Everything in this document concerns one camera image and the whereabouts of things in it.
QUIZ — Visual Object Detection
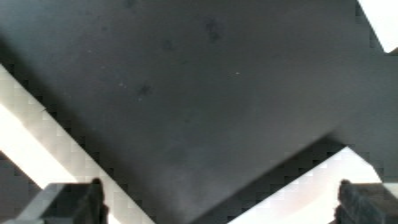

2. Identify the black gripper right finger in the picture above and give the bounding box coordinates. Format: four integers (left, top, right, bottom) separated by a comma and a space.
335, 180, 398, 224

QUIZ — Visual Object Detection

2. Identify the white L-shaped fence wall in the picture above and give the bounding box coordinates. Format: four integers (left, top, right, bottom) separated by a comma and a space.
0, 65, 155, 224

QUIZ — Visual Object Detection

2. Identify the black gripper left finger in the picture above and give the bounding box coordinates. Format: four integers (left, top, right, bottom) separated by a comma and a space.
13, 178, 109, 224

